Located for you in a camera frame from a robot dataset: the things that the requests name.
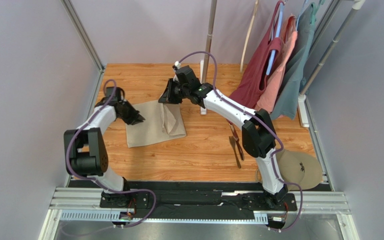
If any beige cloth napkin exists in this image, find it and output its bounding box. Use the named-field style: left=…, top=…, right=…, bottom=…
left=125, top=100, right=187, bottom=148

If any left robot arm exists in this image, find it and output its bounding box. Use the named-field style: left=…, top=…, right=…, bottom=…
left=63, top=86, right=145, bottom=196

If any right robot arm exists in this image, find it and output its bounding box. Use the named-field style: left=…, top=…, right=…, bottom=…
left=158, top=65, right=288, bottom=205

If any maroon tank top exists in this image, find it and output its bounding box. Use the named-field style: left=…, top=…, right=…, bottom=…
left=229, top=5, right=277, bottom=109

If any left rack pole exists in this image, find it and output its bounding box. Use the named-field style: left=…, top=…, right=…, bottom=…
left=200, top=0, right=218, bottom=83

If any rack pole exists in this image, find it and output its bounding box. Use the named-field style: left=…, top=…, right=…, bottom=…
left=200, top=0, right=218, bottom=83
left=299, top=0, right=366, bottom=100

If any teal shirt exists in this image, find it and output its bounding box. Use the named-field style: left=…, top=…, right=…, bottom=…
left=270, top=2, right=319, bottom=120

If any beige wooden hanger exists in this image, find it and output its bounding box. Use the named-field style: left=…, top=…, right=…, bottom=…
left=239, top=0, right=260, bottom=73

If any right white rack foot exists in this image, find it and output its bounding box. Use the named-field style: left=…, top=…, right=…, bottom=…
left=297, top=94, right=310, bottom=128

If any pink shirt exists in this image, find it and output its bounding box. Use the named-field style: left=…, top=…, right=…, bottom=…
left=254, top=15, right=298, bottom=113

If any blue hanger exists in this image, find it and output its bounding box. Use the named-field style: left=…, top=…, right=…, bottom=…
left=265, top=0, right=285, bottom=76

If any beige baseball cap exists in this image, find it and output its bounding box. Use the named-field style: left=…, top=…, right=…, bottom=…
left=255, top=149, right=323, bottom=195

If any right rack pole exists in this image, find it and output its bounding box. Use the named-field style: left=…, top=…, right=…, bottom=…
left=299, top=0, right=366, bottom=100

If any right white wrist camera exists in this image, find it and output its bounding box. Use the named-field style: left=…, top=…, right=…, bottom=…
left=172, top=61, right=181, bottom=71

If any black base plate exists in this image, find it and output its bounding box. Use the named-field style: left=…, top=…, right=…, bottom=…
left=68, top=180, right=333, bottom=221

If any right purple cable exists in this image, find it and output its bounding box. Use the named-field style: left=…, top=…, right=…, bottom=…
left=175, top=51, right=304, bottom=233

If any aluminium frame rail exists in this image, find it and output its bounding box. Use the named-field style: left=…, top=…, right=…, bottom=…
left=39, top=187, right=359, bottom=240

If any left aluminium corner post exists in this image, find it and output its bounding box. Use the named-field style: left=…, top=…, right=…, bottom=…
left=61, top=0, right=105, bottom=73

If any aluminium corner post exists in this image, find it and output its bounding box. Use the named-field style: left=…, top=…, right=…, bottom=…
left=297, top=0, right=341, bottom=76
left=61, top=0, right=105, bottom=73

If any right aluminium corner post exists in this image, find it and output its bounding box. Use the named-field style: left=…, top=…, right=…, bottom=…
left=297, top=0, right=341, bottom=76

